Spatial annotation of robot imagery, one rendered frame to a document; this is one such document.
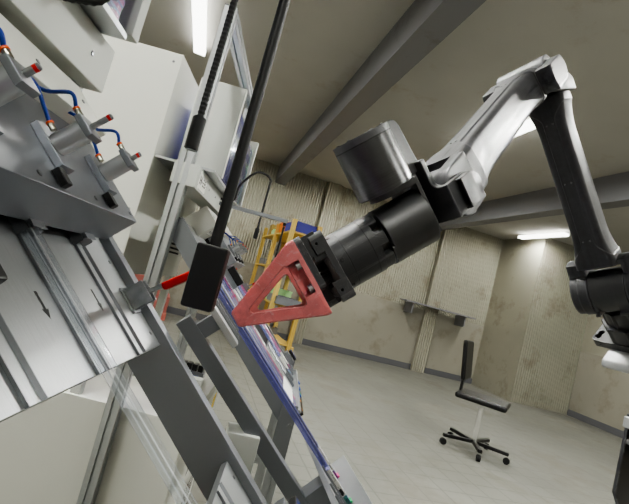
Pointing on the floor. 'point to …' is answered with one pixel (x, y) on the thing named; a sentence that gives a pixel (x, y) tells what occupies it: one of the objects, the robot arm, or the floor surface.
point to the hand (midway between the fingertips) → (248, 313)
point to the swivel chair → (478, 408)
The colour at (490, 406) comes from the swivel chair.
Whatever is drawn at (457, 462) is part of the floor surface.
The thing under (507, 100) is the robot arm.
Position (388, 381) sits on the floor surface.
